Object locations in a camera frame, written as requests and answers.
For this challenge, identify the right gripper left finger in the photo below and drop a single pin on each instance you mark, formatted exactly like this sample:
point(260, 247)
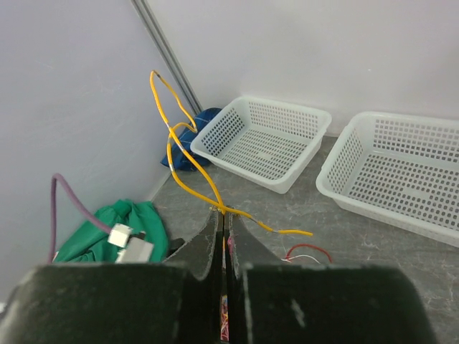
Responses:
point(198, 314)

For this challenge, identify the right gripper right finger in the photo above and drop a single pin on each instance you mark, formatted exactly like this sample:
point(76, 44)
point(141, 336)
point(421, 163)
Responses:
point(253, 285)

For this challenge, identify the blue plaid cloth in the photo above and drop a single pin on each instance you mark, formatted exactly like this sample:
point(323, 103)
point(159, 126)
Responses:
point(179, 160)

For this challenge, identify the left white plastic basket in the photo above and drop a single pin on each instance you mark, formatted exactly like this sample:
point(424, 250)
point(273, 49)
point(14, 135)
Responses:
point(265, 141)

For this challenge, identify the white plastic basket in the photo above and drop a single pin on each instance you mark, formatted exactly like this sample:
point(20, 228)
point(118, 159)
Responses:
point(398, 169)
point(265, 141)

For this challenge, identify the green garment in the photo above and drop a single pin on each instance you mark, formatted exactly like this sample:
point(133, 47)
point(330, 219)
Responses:
point(125, 220)

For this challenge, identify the middle white plastic basket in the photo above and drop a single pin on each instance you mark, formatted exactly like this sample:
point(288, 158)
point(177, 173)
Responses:
point(398, 169)

